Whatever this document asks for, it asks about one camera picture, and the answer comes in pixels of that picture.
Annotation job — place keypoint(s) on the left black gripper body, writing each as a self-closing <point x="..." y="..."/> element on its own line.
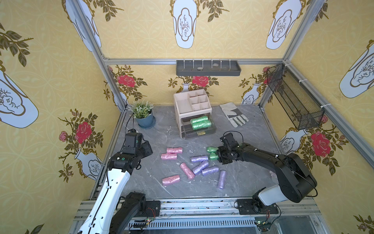
<point x="146" y="148"/>

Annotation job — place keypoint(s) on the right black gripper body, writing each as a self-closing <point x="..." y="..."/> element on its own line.
<point x="223" y="153"/>

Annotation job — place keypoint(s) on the green trash bag roll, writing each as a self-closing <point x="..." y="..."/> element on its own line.
<point x="201" y="125"/>
<point x="211" y="149"/>
<point x="199" y="119"/>
<point x="213" y="156"/>

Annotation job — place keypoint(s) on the beige drawer organizer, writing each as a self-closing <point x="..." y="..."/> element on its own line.
<point x="192" y="104"/>

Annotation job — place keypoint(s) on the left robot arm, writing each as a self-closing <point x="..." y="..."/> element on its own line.
<point x="103" y="219"/>

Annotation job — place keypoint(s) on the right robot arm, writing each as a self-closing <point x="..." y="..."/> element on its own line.
<point x="295" y="181"/>

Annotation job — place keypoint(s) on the purple trash bag roll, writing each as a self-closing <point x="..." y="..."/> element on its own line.
<point x="200" y="158"/>
<point x="198" y="169"/>
<point x="222" y="179"/>
<point x="210" y="170"/>

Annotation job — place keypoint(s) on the pink trash bag roll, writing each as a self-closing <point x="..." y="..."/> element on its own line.
<point x="171" y="180"/>
<point x="188" y="172"/>
<point x="176" y="150"/>
<point x="169" y="156"/>

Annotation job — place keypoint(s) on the grey work glove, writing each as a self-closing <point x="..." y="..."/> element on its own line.
<point x="234" y="115"/>

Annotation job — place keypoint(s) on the potted green plant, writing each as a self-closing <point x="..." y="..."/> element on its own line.
<point x="143" y="114"/>

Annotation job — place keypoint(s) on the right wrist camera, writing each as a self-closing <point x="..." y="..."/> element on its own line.
<point x="229" y="141"/>

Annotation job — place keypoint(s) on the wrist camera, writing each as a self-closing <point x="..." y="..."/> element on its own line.
<point x="132" y="143"/>
<point x="229" y="141"/>

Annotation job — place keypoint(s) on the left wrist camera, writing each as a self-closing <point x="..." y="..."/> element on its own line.
<point x="132" y="143"/>

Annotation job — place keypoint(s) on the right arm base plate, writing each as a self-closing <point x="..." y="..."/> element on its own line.
<point x="255" y="207"/>

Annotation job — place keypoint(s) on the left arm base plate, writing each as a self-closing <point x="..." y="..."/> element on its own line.
<point x="152" y="209"/>

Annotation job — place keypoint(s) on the black wire mesh basket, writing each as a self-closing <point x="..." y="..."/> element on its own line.
<point x="301" y="107"/>

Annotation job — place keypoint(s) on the grey wall shelf tray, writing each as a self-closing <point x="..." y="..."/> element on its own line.
<point x="208" y="67"/>

